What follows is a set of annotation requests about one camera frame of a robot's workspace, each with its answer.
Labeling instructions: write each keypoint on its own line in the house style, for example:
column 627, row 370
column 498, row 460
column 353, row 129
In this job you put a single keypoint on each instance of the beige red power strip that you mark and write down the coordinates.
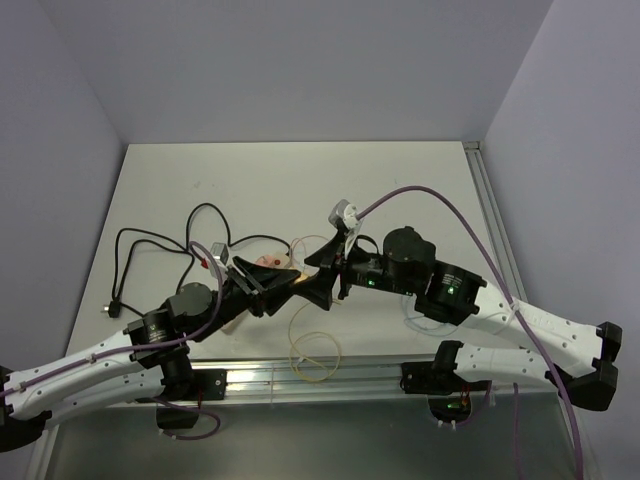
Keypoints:
column 231, row 327

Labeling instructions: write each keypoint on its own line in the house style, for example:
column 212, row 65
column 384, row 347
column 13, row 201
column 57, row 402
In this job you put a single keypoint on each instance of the yellow charger plug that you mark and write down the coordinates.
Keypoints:
column 303, row 280

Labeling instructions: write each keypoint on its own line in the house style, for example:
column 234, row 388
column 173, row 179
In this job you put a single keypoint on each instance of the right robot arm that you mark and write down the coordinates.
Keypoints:
column 546, row 351

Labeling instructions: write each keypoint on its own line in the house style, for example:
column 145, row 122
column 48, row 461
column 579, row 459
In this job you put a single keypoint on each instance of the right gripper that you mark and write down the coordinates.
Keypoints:
column 319, row 286

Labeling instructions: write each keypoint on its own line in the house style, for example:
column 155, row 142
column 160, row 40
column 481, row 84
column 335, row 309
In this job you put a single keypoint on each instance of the aluminium front rail frame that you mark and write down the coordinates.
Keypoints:
column 249, row 383

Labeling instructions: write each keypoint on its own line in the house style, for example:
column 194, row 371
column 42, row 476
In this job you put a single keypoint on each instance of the aluminium right side rail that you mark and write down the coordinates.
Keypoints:
column 500, row 244

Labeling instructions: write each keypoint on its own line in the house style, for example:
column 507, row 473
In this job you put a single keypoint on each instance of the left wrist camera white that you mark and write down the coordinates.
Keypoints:
column 220, row 252

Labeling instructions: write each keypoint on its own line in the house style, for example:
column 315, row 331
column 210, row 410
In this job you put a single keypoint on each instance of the pink charger plug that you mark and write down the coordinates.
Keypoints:
column 268, row 261

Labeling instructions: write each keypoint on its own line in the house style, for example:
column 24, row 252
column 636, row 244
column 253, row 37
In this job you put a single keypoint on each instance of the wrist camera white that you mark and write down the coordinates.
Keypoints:
column 220, row 252
column 343, row 217

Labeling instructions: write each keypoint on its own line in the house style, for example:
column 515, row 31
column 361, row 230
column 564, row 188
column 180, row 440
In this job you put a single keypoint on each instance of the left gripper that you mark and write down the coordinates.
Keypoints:
column 265, row 278

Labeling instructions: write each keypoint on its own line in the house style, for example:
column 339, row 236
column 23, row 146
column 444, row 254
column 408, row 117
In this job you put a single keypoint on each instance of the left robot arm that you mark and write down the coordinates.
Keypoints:
column 149, row 358

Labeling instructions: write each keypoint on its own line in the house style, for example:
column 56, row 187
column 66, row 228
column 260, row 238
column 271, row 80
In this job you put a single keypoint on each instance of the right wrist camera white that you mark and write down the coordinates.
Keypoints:
column 343, row 217

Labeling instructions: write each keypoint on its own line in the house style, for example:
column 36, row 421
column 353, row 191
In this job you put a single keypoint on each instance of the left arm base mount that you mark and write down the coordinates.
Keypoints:
column 185, row 416

